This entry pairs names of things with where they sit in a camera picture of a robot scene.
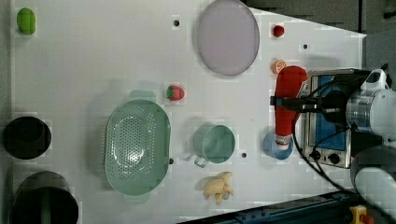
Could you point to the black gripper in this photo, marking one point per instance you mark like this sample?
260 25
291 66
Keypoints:
301 105

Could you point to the red ketchup bottle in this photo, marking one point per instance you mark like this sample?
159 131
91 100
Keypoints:
290 83

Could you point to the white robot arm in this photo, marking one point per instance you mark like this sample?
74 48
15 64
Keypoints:
363 104

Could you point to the toy strawberry near strainer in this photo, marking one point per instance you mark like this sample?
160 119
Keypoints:
174 93

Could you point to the green plastic strainer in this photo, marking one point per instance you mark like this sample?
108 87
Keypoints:
137 150

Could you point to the toy orange half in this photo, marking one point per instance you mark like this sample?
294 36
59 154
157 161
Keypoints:
278 65

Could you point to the blue bowl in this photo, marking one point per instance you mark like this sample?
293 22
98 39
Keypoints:
273 149

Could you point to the toy strawberry far corner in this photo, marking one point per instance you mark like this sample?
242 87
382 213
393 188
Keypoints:
278 31

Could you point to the green mug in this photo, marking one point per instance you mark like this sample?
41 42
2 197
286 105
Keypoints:
213 143

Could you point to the lavender round plate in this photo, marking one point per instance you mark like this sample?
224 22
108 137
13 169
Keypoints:
228 37

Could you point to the toy peeled banana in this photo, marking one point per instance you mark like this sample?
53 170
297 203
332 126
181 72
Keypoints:
219 187

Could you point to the green utensil in container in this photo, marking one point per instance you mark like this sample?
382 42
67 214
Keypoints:
45 208

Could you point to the small black cylinder container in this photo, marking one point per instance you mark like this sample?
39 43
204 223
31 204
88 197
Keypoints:
26 138

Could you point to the green toy object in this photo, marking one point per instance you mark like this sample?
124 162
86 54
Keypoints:
26 21

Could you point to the large black cylinder container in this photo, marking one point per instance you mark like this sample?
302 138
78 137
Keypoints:
27 207

